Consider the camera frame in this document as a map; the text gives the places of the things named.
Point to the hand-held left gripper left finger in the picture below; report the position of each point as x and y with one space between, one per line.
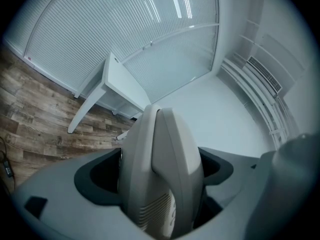
65 184

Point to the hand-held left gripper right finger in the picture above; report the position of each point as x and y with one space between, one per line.
225 169

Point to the black power adapter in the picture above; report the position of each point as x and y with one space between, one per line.
7 168

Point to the white air vent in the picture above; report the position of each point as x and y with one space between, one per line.
265 74

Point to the white table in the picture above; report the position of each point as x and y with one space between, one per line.
120 80

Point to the white window blinds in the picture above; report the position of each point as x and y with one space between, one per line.
105 29

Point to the white wall rails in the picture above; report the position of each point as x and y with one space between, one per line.
260 94

